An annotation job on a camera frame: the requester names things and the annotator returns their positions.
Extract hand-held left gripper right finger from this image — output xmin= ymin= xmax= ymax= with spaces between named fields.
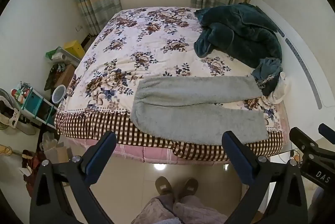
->
xmin=222 ymin=131 xmax=308 ymax=224

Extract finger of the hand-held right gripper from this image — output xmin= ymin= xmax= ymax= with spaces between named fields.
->
xmin=318 ymin=123 xmax=335 ymax=140
xmin=289 ymin=127 xmax=319 ymax=153

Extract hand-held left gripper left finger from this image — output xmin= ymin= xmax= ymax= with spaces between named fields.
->
xmin=30 ymin=131 xmax=117 ymax=224

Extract grey fleece pants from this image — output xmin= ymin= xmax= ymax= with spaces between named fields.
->
xmin=130 ymin=75 xmax=269 ymax=146

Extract person's right forearm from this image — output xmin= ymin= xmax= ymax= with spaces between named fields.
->
xmin=311 ymin=184 xmax=335 ymax=215

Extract paper bags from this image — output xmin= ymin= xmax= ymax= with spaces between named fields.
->
xmin=39 ymin=132 xmax=70 ymax=165

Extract person's right slipper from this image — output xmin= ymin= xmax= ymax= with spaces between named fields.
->
xmin=180 ymin=178 xmax=199 ymax=199

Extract person's slipper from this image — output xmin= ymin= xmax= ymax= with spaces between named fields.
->
xmin=180 ymin=178 xmax=199 ymax=199
xmin=155 ymin=176 xmax=173 ymax=196

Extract pink checked bed sheet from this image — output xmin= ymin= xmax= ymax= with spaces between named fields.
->
xmin=79 ymin=138 xmax=285 ymax=165

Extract white garment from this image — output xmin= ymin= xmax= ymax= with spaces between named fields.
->
xmin=262 ymin=72 xmax=291 ymax=105

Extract red cloth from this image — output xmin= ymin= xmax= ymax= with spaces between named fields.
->
xmin=22 ymin=149 xmax=48 ymax=183

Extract person's left slipper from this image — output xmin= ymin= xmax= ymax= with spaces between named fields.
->
xmin=155 ymin=176 xmax=173 ymax=196

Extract white bucket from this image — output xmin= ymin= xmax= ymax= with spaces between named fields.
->
xmin=52 ymin=84 xmax=67 ymax=104

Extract person's left leg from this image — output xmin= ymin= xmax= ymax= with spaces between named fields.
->
xmin=131 ymin=195 xmax=182 ymax=224

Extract teal shelf rack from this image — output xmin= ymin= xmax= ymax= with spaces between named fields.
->
xmin=22 ymin=88 xmax=58 ymax=127

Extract brown cardboard box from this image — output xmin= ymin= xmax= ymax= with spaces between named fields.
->
xmin=56 ymin=64 xmax=78 ymax=87

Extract white floor fan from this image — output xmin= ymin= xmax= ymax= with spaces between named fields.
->
xmin=0 ymin=88 xmax=35 ymax=136

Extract dark hanging cloth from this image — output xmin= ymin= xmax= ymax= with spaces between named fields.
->
xmin=44 ymin=64 xmax=62 ymax=91

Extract colourful toys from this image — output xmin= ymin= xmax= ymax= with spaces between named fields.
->
xmin=10 ymin=81 xmax=33 ymax=105

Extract white headboard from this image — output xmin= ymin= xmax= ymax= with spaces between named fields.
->
xmin=249 ymin=0 xmax=335 ymax=133

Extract yellow box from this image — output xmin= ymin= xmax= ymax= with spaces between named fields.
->
xmin=63 ymin=40 xmax=86 ymax=60

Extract green plastic bag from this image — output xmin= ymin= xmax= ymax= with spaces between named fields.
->
xmin=46 ymin=47 xmax=64 ymax=60

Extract dark green fleece blanket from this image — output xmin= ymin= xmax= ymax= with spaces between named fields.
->
xmin=194 ymin=3 xmax=283 ymax=69

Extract floral bedspread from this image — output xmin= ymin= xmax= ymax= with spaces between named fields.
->
xmin=54 ymin=6 xmax=288 ymax=159

